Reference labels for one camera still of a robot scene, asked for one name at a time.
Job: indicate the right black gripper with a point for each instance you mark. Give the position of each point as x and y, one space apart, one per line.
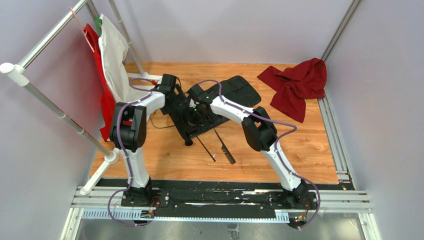
200 121

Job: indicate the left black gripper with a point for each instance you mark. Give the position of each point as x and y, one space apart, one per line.
180 99

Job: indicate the thin black makeup brush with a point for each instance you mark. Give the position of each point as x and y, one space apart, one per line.
208 152

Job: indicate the large black powder brush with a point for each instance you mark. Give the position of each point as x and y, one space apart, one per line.
188 141

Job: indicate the black makeup brush roll case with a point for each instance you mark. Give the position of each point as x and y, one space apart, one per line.
236 89

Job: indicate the black comb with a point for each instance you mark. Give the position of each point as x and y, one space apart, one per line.
225 150

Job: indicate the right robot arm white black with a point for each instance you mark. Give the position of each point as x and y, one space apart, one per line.
260 134

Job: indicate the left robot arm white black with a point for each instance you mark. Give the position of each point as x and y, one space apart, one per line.
128 132

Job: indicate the red hanging garment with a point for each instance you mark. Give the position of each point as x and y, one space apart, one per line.
107 101

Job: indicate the white hanging cloth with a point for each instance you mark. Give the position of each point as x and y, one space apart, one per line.
114 49

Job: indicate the dark red cloth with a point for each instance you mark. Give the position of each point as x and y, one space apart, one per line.
292 86

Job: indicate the pink hanger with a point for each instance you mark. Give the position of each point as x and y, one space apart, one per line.
81 29

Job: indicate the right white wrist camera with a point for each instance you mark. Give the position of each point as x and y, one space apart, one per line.
192 104

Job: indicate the silver clothes rack frame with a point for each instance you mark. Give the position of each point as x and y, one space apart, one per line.
40 153

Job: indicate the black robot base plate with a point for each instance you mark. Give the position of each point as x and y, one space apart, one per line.
221 200

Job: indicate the aluminium rail frame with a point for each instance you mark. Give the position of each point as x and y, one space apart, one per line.
344 213

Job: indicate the right corner aluminium post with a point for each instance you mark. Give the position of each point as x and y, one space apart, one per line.
352 9

